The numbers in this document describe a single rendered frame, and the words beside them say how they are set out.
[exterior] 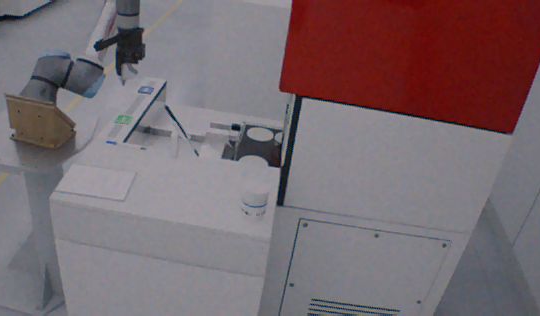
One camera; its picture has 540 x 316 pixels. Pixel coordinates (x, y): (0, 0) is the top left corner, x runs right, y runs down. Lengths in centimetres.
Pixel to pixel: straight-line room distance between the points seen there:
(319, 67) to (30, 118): 107
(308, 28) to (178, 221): 63
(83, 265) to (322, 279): 86
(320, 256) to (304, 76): 68
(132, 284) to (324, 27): 93
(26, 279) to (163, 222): 134
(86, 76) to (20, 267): 107
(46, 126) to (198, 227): 81
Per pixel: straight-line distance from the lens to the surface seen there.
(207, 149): 180
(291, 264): 184
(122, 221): 138
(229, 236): 133
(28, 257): 252
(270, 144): 184
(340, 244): 177
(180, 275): 146
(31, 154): 192
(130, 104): 192
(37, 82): 194
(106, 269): 153
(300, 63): 143
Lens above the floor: 181
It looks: 31 degrees down
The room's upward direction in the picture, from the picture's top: 10 degrees clockwise
